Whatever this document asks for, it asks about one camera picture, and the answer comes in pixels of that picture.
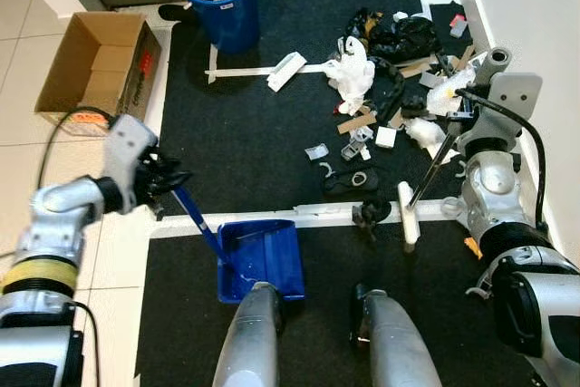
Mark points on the white plastic bag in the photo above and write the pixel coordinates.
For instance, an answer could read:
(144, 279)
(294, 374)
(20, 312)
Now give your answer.
(352, 74)

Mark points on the clear plastic piece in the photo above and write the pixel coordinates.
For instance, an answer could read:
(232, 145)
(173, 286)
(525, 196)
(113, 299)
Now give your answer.
(318, 152)

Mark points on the white crumpled paper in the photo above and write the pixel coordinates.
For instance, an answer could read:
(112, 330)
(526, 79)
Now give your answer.
(424, 133)

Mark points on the black flat item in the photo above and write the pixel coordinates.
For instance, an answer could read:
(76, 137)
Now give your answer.
(175, 13)

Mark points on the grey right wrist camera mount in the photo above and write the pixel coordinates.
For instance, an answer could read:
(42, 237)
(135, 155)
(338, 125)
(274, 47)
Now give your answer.
(517, 97)

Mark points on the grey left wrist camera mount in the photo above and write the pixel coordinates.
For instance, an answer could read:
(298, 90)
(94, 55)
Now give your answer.
(127, 147)

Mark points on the small red white box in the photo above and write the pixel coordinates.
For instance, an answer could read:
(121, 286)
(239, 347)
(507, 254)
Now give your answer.
(459, 26)

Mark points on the black knobbed item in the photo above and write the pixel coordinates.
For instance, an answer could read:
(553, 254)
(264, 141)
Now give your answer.
(370, 215)

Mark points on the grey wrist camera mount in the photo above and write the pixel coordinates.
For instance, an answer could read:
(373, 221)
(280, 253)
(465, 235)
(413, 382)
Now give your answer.
(517, 97)
(127, 147)

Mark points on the brown cardboard strip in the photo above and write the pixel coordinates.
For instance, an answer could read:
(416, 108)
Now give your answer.
(356, 122)

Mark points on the silver robot right leg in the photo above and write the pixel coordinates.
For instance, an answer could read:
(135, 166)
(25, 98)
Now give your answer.
(394, 342)

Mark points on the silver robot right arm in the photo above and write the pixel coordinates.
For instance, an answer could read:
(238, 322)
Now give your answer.
(494, 183)

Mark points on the black pouch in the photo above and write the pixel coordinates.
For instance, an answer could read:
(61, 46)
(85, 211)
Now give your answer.
(349, 183)

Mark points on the blue plastic bucket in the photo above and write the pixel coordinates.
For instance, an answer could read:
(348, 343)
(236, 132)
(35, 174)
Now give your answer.
(227, 29)

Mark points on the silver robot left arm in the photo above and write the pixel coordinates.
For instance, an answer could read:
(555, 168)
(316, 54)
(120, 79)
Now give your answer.
(54, 201)

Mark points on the white flat box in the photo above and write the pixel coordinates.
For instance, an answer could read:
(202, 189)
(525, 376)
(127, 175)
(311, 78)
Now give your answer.
(286, 72)

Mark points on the silver robot leg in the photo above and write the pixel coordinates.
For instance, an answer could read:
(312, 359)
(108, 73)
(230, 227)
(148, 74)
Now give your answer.
(394, 342)
(249, 342)

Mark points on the silver robot left leg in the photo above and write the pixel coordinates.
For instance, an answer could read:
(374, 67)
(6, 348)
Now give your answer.
(249, 342)

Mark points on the black floor mat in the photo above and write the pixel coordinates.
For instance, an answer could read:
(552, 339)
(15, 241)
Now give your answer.
(254, 151)
(181, 333)

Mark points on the open brown cardboard box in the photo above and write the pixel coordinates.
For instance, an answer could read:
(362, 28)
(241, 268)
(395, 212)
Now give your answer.
(91, 61)

